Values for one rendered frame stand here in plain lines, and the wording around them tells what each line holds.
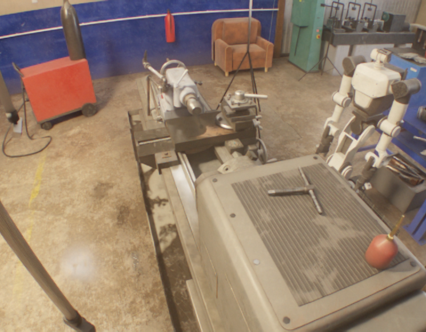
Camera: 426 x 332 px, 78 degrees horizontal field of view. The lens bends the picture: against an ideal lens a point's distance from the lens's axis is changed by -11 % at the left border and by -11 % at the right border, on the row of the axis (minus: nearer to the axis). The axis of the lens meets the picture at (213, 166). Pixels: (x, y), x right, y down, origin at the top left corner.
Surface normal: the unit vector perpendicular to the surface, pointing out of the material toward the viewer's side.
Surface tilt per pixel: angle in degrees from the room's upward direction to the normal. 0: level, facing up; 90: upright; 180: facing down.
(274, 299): 0
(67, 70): 90
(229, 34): 96
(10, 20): 90
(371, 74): 45
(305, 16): 90
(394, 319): 0
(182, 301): 0
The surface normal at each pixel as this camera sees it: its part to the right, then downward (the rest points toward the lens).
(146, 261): 0.00, -0.78
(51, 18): 0.31, 0.59
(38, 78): 0.62, 0.49
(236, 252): -0.67, -0.42
